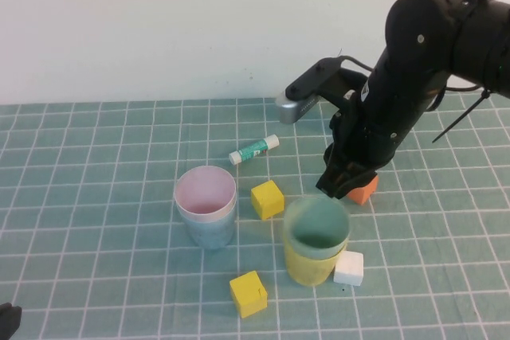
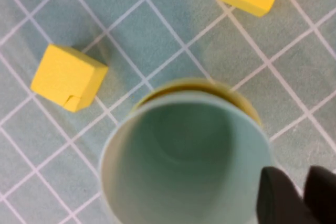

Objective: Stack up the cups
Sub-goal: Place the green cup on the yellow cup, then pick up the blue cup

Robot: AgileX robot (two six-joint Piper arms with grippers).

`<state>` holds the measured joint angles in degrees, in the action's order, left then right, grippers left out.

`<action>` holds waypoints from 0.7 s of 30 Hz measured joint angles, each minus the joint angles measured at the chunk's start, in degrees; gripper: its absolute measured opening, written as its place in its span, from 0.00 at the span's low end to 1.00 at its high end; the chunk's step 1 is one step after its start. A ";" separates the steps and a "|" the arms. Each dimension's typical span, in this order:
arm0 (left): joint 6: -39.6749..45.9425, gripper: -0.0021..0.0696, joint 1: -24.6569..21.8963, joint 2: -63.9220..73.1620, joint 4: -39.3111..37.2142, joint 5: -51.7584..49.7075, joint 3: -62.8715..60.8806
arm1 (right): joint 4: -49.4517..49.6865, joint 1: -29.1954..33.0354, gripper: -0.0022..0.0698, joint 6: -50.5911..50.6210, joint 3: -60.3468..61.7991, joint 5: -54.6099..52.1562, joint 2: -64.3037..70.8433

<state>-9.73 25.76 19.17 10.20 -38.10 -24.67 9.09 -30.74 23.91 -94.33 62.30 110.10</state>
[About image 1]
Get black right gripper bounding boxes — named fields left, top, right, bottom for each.
left=316, top=91, right=420, bottom=201

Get light blue plastic cup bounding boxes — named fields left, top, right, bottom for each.
left=175, top=192, right=237, bottom=251

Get green checked tablecloth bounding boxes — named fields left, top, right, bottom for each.
left=0, top=91, right=510, bottom=340

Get orange cube block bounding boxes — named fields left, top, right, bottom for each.
left=345, top=174, right=379, bottom=206

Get white cube block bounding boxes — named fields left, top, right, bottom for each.
left=332, top=250, right=365, bottom=287

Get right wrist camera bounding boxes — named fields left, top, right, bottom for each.
left=277, top=57, right=370, bottom=125

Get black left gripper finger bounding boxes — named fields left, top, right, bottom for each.
left=0, top=302, right=23, bottom=340

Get green white glue stick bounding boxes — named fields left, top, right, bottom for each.
left=228, top=134, right=280, bottom=166

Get yellow plastic cup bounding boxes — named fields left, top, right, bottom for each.
left=283, top=232, right=350, bottom=287

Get yellow cube block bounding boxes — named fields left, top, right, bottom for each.
left=229, top=270, right=269, bottom=319
left=250, top=179, right=285, bottom=221

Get pink plastic cup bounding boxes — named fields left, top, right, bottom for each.
left=174, top=165, right=237, bottom=224

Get thin black camera cable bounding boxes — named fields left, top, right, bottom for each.
left=336, top=55, right=481, bottom=112

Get black cable tie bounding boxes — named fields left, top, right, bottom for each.
left=432, top=90, right=493, bottom=144

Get green plastic cup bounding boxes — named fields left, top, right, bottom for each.
left=283, top=194, right=352, bottom=260

